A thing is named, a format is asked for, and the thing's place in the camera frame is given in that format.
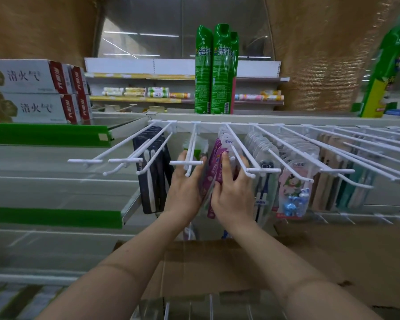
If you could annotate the white shelf unit yellow strips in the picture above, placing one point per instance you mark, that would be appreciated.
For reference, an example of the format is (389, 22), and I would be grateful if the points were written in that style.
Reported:
(126, 65)

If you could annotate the person's left hand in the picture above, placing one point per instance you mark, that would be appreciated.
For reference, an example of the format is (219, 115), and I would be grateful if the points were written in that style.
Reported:
(183, 196)

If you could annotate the teal twin toothbrush pack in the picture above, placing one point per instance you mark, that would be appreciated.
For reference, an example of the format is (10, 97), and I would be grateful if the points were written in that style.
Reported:
(350, 193)

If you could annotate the green label toothbrush pack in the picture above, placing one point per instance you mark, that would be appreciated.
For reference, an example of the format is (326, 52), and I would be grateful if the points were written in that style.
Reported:
(196, 151)

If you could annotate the row of colourful wrap rolls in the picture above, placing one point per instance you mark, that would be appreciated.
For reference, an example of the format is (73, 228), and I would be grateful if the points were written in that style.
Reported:
(153, 94)

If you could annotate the pink label toothbrush pack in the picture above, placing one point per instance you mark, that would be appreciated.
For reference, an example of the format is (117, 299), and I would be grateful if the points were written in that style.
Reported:
(213, 163)

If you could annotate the kids toothbrush pack blue toy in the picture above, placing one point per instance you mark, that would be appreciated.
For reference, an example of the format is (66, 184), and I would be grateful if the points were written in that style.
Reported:
(293, 193)

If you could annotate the person's right hand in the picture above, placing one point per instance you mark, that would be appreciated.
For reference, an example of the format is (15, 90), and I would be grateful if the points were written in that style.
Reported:
(233, 203)

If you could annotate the oval twin black toothbrush pack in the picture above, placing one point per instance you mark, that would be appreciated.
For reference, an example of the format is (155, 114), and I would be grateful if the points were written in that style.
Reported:
(263, 189)

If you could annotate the red white toothpaste box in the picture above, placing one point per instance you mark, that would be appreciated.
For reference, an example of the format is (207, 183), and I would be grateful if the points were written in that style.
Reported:
(33, 108)
(85, 108)
(23, 76)
(78, 79)

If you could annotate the tall green spray can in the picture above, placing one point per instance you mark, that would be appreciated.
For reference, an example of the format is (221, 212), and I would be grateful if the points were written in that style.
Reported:
(221, 73)
(203, 73)

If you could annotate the person's left forearm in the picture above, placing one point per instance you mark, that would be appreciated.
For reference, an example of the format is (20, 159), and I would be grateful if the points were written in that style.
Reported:
(120, 276)

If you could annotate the woven brown column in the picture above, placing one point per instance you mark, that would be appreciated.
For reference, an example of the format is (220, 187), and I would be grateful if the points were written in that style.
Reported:
(326, 39)
(36, 26)

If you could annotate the green yellow spray can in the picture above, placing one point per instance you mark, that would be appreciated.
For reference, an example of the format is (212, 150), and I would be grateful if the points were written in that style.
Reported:
(383, 73)

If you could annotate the beige twin toothbrush pack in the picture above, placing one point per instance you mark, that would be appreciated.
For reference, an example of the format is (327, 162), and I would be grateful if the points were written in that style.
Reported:
(323, 189)

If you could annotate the brown cardboard tray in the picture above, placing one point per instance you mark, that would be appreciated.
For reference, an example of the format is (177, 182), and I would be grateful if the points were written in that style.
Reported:
(203, 266)

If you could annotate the person's right forearm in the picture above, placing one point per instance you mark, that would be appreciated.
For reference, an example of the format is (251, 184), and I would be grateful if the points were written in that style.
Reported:
(296, 273)

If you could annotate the green spray can red side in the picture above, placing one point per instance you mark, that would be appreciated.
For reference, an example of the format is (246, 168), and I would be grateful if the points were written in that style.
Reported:
(234, 86)

